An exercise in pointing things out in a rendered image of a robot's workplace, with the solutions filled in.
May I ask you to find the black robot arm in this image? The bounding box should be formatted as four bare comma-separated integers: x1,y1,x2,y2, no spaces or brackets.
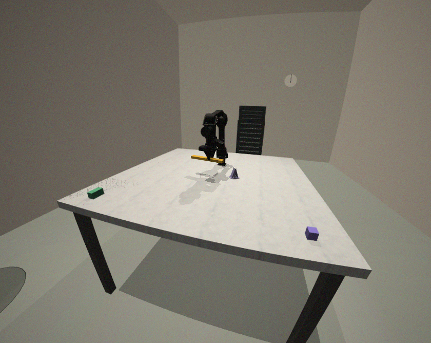
201,110,228,166

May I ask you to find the green rectangular block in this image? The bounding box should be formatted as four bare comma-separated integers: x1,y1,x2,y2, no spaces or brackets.
87,187,104,199

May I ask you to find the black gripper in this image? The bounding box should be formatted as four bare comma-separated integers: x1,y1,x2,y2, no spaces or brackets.
199,135,218,161

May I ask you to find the yellow bar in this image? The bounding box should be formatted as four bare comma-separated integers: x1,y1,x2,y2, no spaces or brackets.
191,155,224,163

